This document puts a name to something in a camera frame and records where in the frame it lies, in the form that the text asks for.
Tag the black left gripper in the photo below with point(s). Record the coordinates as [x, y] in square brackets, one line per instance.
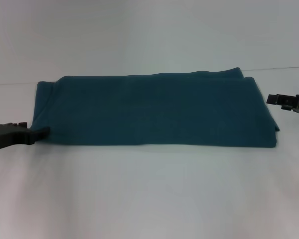
[10, 135]

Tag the teal blue t-shirt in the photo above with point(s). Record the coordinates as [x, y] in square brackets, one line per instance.
[149, 112]

